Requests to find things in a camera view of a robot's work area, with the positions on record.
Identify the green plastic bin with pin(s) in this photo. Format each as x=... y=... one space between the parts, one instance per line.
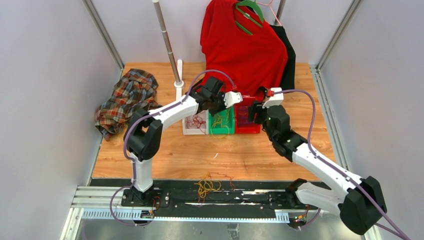
x=223 y=123

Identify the red plastic bin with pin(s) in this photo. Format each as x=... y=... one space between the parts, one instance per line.
x=242 y=125

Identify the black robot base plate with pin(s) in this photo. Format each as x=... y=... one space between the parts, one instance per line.
x=226 y=200

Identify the black t-shirt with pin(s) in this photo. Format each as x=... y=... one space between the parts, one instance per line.
x=278 y=57

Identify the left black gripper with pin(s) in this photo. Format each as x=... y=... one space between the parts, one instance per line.
x=220 y=96

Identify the pink clothes hanger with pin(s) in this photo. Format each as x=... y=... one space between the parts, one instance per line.
x=268 y=8

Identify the white rack base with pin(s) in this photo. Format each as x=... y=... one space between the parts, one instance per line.
x=179 y=83

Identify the white plastic bin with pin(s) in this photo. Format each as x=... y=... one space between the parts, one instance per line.
x=197 y=124

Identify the green clothes hanger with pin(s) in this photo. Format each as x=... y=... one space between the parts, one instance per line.
x=251 y=11

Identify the red t-shirt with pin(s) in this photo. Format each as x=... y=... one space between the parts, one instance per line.
x=230 y=54

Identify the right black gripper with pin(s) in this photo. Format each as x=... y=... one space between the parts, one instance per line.
x=256 y=107

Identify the plaid flannel shirt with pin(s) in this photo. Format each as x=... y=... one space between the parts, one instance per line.
x=136 y=89

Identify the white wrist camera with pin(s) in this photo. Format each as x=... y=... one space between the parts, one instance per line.
x=232 y=98
x=273 y=97

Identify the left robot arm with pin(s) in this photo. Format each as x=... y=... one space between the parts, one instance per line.
x=143 y=137

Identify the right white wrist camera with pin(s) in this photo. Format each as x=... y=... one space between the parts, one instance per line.
x=273 y=97

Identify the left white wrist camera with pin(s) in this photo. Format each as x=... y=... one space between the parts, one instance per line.
x=232 y=98

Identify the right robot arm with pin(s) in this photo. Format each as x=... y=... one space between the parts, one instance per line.
x=358 y=201

